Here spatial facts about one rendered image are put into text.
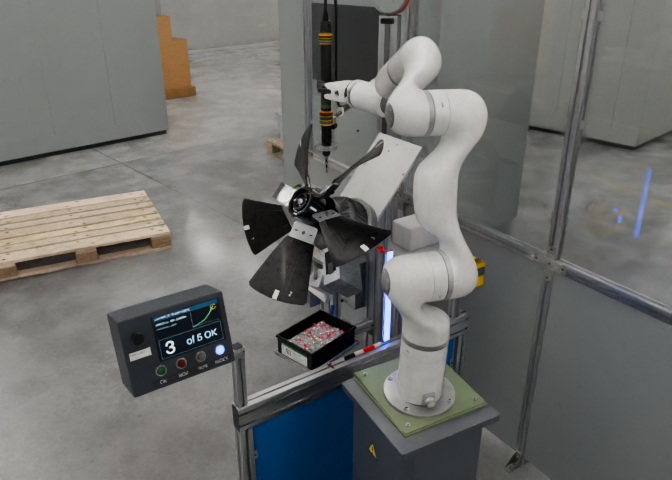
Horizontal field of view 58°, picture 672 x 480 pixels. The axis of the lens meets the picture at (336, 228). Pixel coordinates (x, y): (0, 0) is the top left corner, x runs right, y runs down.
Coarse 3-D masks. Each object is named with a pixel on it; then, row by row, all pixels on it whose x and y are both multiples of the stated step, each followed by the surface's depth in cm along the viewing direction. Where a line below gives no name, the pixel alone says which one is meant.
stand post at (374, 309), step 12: (384, 216) 243; (384, 228) 245; (384, 240) 246; (372, 252) 250; (372, 264) 252; (384, 264) 250; (372, 276) 254; (372, 288) 257; (372, 300) 259; (372, 312) 261; (372, 336) 265
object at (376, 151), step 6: (372, 150) 210; (378, 150) 204; (366, 156) 208; (372, 156) 203; (360, 162) 206; (354, 168) 220; (342, 174) 211; (348, 174) 221; (336, 180) 211; (342, 180) 221
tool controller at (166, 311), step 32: (192, 288) 157; (128, 320) 139; (160, 320) 143; (192, 320) 147; (224, 320) 152; (128, 352) 139; (192, 352) 148; (224, 352) 152; (128, 384) 143; (160, 384) 144
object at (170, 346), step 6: (174, 336) 145; (162, 342) 143; (168, 342) 144; (174, 342) 145; (162, 348) 143; (168, 348) 144; (174, 348) 145; (180, 348) 146; (162, 354) 144; (168, 354) 144; (174, 354) 145
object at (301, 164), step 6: (306, 132) 234; (306, 138) 232; (306, 144) 230; (300, 150) 239; (306, 150) 229; (300, 156) 238; (306, 156) 227; (294, 162) 248; (300, 162) 239; (306, 162) 226; (300, 168) 239; (306, 168) 225; (300, 174) 241; (306, 174) 224; (306, 180) 226
